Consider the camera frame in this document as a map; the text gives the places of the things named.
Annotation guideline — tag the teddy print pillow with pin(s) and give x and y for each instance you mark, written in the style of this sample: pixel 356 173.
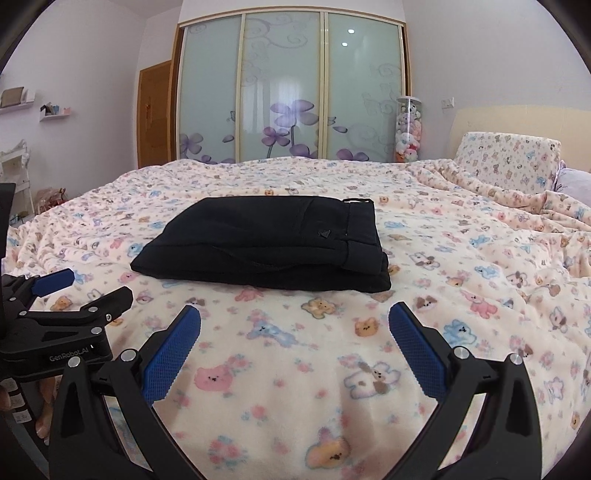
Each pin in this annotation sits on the teddy print pillow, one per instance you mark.
pixel 511 161

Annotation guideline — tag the clear tube of plush toys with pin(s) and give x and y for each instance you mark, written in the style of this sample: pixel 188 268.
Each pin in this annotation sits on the clear tube of plush toys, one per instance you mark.
pixel 409 129

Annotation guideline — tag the upper white wall shelf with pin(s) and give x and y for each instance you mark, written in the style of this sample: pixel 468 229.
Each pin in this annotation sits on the upper white wall shelf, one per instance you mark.
pixel 15 99

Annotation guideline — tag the beige bed headboard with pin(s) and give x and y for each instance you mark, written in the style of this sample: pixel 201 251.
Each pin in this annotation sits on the beige bed headboard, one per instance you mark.
pixel 572 127

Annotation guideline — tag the glass sliding door wardrobe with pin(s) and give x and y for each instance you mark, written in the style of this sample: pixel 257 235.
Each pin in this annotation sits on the glass sliding door wardrobe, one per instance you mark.
pixel 278 80

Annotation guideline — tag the black pants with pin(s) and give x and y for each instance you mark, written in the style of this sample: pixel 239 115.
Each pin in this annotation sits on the black pants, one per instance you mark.
pixel 307 243

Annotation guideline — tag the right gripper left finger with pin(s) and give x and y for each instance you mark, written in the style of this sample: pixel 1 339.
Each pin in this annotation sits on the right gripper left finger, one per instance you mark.
pixel 83 441

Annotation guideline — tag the brown wooden door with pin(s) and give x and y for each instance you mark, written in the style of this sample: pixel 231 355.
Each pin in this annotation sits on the brown wooden door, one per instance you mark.
pixel 152 115

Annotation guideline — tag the lilac pillow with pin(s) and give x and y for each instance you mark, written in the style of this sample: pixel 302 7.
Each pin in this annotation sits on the lilac pillow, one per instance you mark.
pixel 574 183

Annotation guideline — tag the person left hand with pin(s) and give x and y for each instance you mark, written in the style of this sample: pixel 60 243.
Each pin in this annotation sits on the person left hand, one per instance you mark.
pixel 31 403

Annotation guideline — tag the white dressing table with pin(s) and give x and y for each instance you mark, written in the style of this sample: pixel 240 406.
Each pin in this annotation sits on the white dressing table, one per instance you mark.
pixel 15 169

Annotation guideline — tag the white wall socket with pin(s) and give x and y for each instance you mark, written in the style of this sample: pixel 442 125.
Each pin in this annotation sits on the white wall socket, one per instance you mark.
pixel 448 103

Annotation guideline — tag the teddy bear print blanket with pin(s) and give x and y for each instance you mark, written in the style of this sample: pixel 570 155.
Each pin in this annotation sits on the teddy bear print blanket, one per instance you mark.
pixel 300 385

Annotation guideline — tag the lower white wall shelf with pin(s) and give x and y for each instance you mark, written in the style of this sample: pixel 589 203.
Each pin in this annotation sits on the lower white wall shelf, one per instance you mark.
pixel 53 112

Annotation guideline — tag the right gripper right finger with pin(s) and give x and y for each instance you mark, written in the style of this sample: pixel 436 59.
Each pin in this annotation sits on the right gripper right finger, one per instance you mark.
pixel 506 442

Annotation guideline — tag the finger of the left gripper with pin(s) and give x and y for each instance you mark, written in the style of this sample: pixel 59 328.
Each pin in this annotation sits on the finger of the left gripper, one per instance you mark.
pixel 106 308
pixel 41 286

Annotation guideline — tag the white wall shelf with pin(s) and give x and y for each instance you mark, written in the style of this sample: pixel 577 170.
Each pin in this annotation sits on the white wall shelf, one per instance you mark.
pixel 15 99
pixel 53 112

